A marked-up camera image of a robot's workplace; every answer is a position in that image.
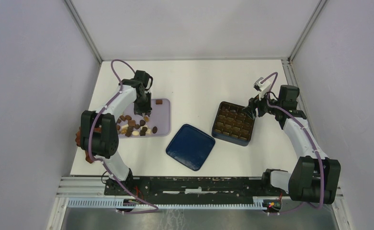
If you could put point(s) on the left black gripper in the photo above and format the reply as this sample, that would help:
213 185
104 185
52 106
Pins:
147 109

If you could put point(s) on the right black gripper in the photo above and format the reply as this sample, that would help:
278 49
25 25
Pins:
257 103

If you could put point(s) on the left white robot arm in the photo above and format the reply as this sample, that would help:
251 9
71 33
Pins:
98 131

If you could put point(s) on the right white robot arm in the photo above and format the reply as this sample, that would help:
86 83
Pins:
315 176

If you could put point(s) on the blue tin chocolate box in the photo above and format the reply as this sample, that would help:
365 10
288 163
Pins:
232 125

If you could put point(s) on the purple chocolate tray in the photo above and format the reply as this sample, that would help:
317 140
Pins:
130 125

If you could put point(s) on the dark oval chocolate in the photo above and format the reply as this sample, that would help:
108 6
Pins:
154 130

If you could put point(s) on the blue tin lid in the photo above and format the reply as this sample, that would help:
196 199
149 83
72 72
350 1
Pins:
190 147

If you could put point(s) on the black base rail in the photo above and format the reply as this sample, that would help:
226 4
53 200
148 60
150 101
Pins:
195 190

